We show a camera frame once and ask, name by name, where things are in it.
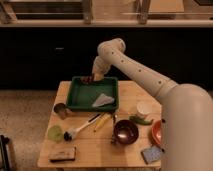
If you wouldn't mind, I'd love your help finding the small metal cup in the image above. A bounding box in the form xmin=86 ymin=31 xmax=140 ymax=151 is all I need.
xmin=53 ymin=103 xmax=67 ymax=119

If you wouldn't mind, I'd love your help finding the yellow corn toy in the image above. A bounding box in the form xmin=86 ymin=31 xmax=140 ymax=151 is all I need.
xmin=93 ymin=114 xmax=111 ymax=132

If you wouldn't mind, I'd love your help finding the green plastic tray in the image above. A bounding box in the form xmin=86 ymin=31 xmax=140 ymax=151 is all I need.
xmin=66 ymin=76 xmax=119 ymax=112

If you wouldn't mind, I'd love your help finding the white folded cloth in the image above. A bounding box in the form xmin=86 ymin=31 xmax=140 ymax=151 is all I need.
xmin=92 ymin=93 xmax=115 ymax=107

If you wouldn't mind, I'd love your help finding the white paper cup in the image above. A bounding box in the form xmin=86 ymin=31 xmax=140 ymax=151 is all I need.
xmin=136 ymin=101 xmax=153 ymax=118

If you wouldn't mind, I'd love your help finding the wooden shelf unit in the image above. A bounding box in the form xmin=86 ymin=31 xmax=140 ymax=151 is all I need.
xmin=0 ymin=0 xmax=213 ymax=28

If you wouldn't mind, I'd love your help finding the wooden table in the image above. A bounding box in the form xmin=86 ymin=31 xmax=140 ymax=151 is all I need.
xmin=37 ymin=81 xmax=161 ymax=169

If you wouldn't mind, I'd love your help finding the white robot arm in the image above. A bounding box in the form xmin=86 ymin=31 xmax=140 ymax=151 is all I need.
xmin=92 ymin=38 xmax=213 ymax=171

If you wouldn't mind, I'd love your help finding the dark red grapes bunch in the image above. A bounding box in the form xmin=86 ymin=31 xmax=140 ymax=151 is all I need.
xmin=82 ymin=76 xmax=94 ymax=84

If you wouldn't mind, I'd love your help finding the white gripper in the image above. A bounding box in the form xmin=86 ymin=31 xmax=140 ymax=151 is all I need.
xmin=92 ymin=56 xmax=111 ymax=81

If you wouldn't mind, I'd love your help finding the black stand at left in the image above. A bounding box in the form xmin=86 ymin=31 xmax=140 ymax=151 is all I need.
xmin=0 ymin=135 xmax=11 ymax=171

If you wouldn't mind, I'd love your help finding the dark brown bowl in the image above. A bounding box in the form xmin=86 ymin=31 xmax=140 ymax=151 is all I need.
xmin=113 ymin=120 xmax=139 ymax=145

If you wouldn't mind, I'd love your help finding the green lettuce toy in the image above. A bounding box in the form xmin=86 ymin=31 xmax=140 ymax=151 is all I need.
xmin=47 ymin=125 xmax=63 ymax=143

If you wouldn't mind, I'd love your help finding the blue sponge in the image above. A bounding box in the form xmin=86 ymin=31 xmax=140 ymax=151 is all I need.
xmin=141 ymin=146 xmax=161 ymax=164

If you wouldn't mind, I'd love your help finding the green pepper toy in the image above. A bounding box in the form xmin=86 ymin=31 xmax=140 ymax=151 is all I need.
xmin=129 ymin=116 xmax=153 ymax=125

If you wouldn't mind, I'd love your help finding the brown rectangular block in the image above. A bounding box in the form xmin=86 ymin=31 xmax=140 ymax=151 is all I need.
xmin=49 ymin=147 xmax=76 ymax=163

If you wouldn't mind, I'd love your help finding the orange bowl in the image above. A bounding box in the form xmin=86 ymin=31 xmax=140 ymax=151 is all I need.
xmin=151 ymin=120 xmax=161 ymax=146

